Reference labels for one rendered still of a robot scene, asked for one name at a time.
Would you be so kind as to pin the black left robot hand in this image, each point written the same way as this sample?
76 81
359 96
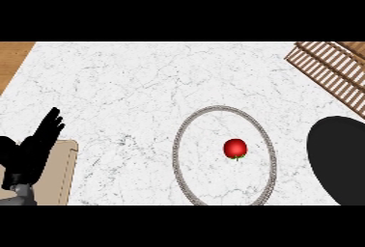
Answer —
33 151

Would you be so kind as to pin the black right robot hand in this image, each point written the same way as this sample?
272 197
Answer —
340 160

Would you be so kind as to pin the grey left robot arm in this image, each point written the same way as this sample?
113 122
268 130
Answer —
19 196

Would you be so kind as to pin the brown wooden slatted tiered shelf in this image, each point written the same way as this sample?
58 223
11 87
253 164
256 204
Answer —
333 69

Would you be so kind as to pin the round grey rimmed placemat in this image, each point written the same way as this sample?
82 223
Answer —
200 128

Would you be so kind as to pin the red round vegetable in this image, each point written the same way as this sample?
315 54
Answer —
235 148

